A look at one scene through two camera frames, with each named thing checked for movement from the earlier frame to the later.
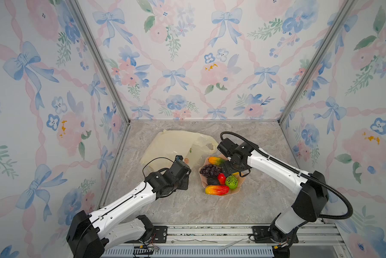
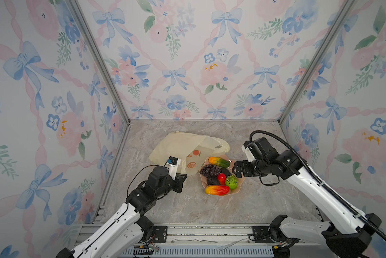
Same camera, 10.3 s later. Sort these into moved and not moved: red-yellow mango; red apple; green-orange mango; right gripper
Moved: right gripper
Not moved: red-yellow mango; red apple; green-orange mango
